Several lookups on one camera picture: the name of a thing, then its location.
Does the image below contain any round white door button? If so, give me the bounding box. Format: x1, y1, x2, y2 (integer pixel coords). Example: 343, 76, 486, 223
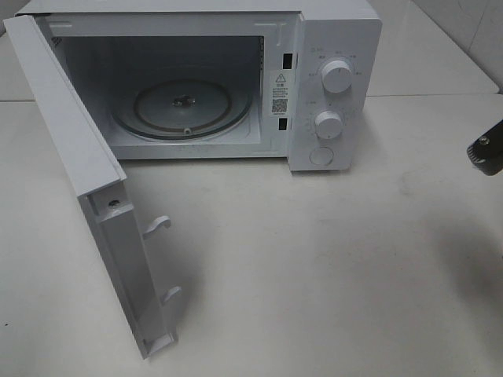
310, 147, 334, 167

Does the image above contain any white microwave knob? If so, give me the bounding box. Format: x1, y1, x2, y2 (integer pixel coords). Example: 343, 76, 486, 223
321, 57, 353, 93
314, 111, 344, 140

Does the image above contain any glass microwave turntable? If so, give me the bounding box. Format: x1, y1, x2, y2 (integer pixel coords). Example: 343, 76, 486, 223
112, 79, 253, 141

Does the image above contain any white warning label sticker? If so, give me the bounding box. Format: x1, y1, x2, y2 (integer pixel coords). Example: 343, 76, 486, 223
269, 69, 292, 115

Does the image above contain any white microwave oven body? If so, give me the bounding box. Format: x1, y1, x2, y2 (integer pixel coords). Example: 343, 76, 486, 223
14, 1, 382, 171

